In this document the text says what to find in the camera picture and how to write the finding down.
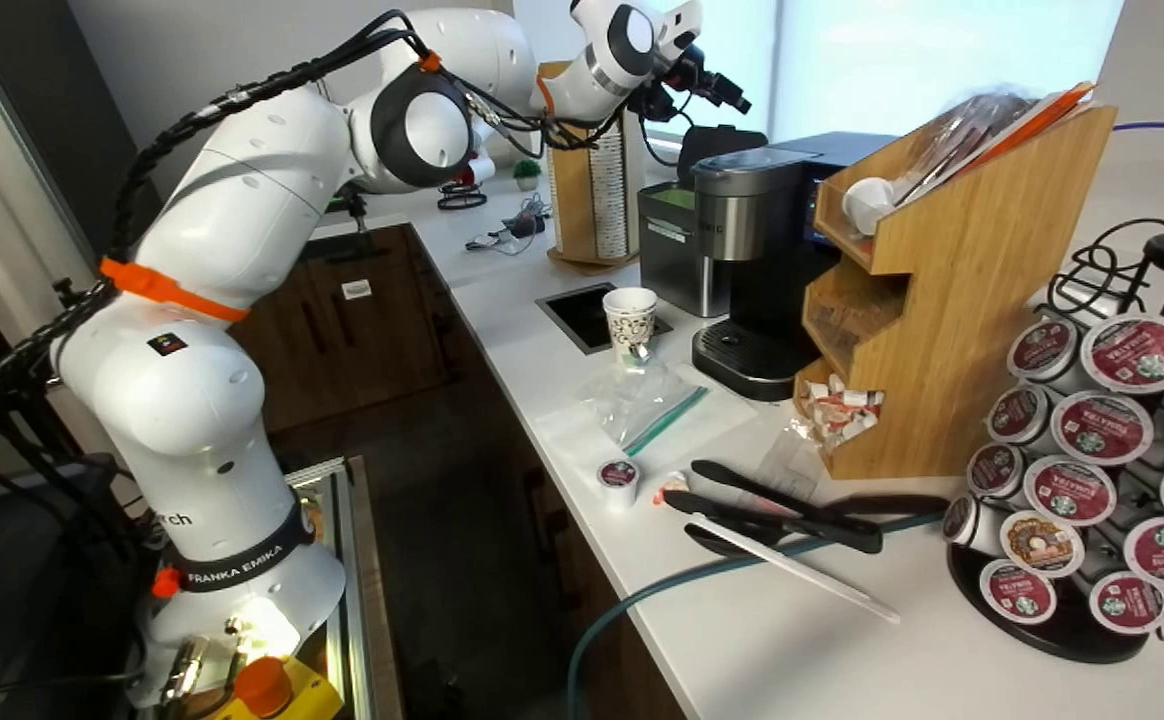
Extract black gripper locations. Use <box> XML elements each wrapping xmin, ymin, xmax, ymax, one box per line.
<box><xmin>635</xmin><ymin>40</ymin><xmax>758</xmax><ymax>124</ymax></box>

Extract stack of paper cups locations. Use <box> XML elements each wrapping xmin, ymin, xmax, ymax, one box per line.
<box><xmin>584</xmin><ymin>106</ymin><xmax>630</xmax><ymax>260</ymax></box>

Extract black silver coffee machine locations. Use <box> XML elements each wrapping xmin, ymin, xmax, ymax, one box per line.
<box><xmin>687</xmin><ymin>129</ymin><xmax>902</xmax><ymax>403</ymax></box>

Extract window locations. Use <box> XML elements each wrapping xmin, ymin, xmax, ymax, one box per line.
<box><xmin>632</xmin><ymin>0</ymin><xmax>1128</xmax><ymax>149</ymax></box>

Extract white creamer cup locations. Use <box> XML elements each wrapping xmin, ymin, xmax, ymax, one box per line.
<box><xmin>838</xmin><ymin>172</ymin><xmax>902</xmax><ymax>239</ymax></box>

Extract wooden cup dispenser stand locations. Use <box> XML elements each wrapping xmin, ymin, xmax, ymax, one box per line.
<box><xmin>537</xmin><ymin>56</ymin><xmax>648</xmax><ymax>268</ymax></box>

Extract patterned paper cup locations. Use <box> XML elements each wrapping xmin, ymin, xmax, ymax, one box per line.
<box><xmin>602</xmin><ymin>285</ymin><xmax>664</xmax><ymax>373</ymax></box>

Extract bundle of packets and stirrers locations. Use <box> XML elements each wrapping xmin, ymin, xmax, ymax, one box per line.
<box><xmin>890</xmin><ymin>80</ymin><xmax>1101</xmax><ymax>209</ymax></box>

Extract metal framed counter trash opening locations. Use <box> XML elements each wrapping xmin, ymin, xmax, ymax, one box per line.
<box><xmin>537</xmin><ymin>277</ymin><xmax>681</xmax><ymax>359</ymax></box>

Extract small black device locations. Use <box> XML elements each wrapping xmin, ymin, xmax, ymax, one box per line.
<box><xmin>436</xmin><ymin>179</ymin><xmax>494</xmax><ymax>216</ymax></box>

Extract wooden condiment organizer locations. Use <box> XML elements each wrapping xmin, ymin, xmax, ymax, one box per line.
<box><xmin>793</xmin><ymin>80</ymin><xmax>1120</xmax><ymax>484</ymax></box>

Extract clear plastic zip bag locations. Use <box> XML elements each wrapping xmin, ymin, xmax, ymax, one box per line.
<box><xmin>575</xmin><ymin>364</ymin><xmax>716</xmax><ymax>459</ymax></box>

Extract bag of sugar packets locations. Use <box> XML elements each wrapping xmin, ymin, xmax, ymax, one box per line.
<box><xmin>787</xmin><ymin>373</ymin><xmax>890</xmax><ymax>453</ymax></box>

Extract loose coffee pod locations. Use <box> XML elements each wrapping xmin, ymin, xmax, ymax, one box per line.
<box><xmin>598</xmin><ymin>454</ymin><xmax>648</xmax><ymax>511</ymax></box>

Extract black plastic tongs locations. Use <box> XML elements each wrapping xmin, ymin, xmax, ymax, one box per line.
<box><xmin>687</xmin><ymin>454</ymin><xmax>958</xmax><ymax>559</ymax></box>

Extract black plastic utensil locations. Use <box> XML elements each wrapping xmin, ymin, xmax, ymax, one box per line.
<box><xmin>659</xmin><ymin>488</ymin><xmax>797</xmax><ymax>562</ymax></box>

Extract wooden counter cabinet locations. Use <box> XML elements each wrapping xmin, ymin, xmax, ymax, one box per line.
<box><xmin>229</xmin><ymin>218</ymin><xmax>691</xmax><ymax>720</ymax></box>

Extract white stir stick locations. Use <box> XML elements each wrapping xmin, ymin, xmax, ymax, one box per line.
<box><xmin>685</xmin><ymin>511</ymin><xmax>903</xmax><ymax>627</ymax></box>

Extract brown donut lid coffee pod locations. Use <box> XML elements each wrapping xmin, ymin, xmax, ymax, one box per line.
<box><xmin>995</xmin><ymin>508</ymin><xmax>1089</xmax><ymax>583</ymax></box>

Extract robot mounting stand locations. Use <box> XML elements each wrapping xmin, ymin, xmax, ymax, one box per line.
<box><xmin>280</xmin><ymin>453</ymin><xmax>407</xmax><ymax>720</ymax></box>

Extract yellow box with orange button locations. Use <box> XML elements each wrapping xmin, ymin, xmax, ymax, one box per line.
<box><xmin>207</xmin><ymin>654</ymin><xmax>349</xmax><ymax>720</ymax></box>

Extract small clutter of cables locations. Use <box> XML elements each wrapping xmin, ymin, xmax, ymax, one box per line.
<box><xmin>461</xmin><ymin>195</ymin><xmax>555</xmax><ymax>260</ymax></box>

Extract dark power cable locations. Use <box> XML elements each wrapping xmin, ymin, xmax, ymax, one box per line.
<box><xmin>562</xmin><ymin>528</ymin><xmax>878</xmax><ymax>720</ymax></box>

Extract black wire pod carousel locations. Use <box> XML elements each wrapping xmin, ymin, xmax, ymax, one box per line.
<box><xmin>942</xmin><ymin>231</ymin><xmax>1164</xmax><ymax>669</ymax></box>

